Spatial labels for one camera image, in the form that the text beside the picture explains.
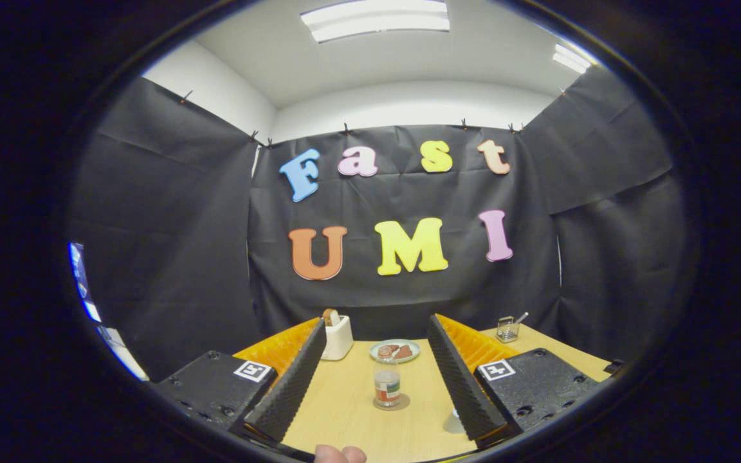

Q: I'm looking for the light blue cup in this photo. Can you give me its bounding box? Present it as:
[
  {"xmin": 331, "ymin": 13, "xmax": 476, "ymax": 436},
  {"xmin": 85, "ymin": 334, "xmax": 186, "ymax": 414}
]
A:
[{"xmin": 443, "ymin": 406, "xmax": 468, "ymax": 434}]

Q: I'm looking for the large ceiling light panel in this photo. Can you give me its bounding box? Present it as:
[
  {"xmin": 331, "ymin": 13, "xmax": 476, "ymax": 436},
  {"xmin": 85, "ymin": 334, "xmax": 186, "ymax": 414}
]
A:
[{"xmin": 300, "ymin": 0, "xmax": 450, "ymax": 44}]

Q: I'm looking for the blue white wall poster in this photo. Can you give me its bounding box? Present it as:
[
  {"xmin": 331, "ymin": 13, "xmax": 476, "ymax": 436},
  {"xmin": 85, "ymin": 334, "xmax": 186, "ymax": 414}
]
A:
[{"xmin": 68, "ymin": 241, "xmax": 149, "ymax": 381}]

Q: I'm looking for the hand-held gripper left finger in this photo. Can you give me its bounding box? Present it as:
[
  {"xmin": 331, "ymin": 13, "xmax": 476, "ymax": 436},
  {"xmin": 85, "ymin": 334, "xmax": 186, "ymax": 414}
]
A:
[{"xmin": 152, "ymin": 316, "xmax": 327, "ymax": 443}]

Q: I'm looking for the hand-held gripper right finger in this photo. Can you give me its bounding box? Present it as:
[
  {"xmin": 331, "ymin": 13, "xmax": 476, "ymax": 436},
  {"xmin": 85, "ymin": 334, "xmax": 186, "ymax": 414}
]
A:
[{"xmin": 426, "ymin": 314, "xmax": 603, "ymax": 449}]

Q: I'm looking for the small ceiling light panel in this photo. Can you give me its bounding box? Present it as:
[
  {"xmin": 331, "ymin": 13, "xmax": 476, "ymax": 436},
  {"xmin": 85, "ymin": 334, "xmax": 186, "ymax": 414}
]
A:
[{"xmin": 552, "ymin": 44, "xmax": 593, "ymax": 75}]

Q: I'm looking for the clear juice bottle red label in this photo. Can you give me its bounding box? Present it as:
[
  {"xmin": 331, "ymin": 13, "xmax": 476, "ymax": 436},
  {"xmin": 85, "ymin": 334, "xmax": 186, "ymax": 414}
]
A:
[{"xmin": 373, "ymin": 357, "xmax": 402, "ymax": 408}]

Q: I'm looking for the wooden table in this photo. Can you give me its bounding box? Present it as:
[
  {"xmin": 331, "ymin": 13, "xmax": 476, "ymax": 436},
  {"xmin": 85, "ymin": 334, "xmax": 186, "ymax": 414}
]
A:
[{"xmin": 280, "ymin": 325, "xmax": 612, "ymax": 462}]

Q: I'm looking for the white toaster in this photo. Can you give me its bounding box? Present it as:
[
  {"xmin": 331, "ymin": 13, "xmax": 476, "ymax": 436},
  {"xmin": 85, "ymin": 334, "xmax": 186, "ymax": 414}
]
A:
[{"xmin": 321, "ymin": 314, "xmax": 354, "ymax": 361}]

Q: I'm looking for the black backdrop cloth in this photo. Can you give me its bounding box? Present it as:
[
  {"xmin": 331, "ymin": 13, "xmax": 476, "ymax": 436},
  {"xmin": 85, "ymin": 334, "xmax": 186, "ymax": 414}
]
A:
[{"xmin": 65, "ymin": 64, "xmax": 690, "ymax": 383}]

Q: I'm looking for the pale green plate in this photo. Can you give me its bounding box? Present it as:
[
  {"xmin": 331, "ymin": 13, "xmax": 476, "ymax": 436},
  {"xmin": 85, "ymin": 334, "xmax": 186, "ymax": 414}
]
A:
[{"xmin": 369, "ymin": 339, "xmax": 421, "ymax": 364}]

